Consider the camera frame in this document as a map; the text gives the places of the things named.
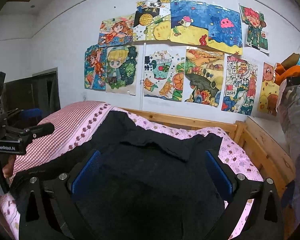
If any orange-haired girl drawing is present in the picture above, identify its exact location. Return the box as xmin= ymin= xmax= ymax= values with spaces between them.
xmin=97 ymin=14 xmax=135 ymax=47

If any autumn landscape drawing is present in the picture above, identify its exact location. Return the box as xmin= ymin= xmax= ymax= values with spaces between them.
xmin=183 ymin=47 xmax=224 ymax=107

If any person's left hand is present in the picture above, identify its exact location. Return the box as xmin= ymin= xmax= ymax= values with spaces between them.
xmin=2 ymin=155 xmax=16 ymax=178

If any blond boy drawing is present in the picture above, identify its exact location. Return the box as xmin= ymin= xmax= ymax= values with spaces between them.
xmin=106 ymin=46 xmax=139 ymax=96

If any swimming girl drawing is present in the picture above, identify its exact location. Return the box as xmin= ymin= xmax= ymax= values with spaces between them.
xmin=84 ymin=44 xmax=107 ymax=90

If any black padded jacket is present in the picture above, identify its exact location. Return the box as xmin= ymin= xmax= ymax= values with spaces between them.
xmin=11 ymin=111 xmax=225 ymax=239

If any plastic bag of clothes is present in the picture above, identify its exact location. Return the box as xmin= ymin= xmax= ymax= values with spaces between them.
xmin=278 ymin=85 xmax=300 ymax=226

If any wooden bed frame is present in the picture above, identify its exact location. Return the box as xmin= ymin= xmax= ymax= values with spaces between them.
xmin=126 ymin=109 xmax=295 ymax=197

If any white wall conduit pipe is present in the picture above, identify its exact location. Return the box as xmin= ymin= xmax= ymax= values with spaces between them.
xmin=30 ymin=0 xmax=300 ymax=107

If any yellow bear drawing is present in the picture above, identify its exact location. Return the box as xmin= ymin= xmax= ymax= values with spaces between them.
xmin=257 ymin=63 xmax=279 ymax=116

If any red-haired character drawing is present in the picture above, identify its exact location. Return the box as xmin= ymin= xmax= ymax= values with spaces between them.
xmin=239 ymin=5 xmax=269 ymax=54

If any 2024 dragon drawing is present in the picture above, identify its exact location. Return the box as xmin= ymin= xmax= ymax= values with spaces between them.
xmin=222 ymin=55 xmax=258 ymax=116

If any pink apple-print quilt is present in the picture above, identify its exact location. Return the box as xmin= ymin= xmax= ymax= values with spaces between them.
xmin=0 ymin=100 xmax=265 ymax=240

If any blue sea jellyfish drawing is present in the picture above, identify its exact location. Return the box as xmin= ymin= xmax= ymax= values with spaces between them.
xmin=170 ymin=0 xmax=243 ymax=55

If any pineapple yellow drawing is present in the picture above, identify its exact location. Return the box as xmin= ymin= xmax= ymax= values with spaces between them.
xmin=133 ymin=0 xmax=171 ymax=41

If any orange fabric on bag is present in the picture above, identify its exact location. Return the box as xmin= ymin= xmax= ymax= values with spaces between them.
xmin=275 ymin=53 xmax=300 ymax=86

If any dark wardrobe cabinet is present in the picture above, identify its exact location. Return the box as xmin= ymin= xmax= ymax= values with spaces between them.
xmin=1 ymin=70 xmax=61 ymax=128

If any juice and oranges drawing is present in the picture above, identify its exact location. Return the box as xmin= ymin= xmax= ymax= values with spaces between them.
xmin=143 ymin=44 xmax=186 ymax=102

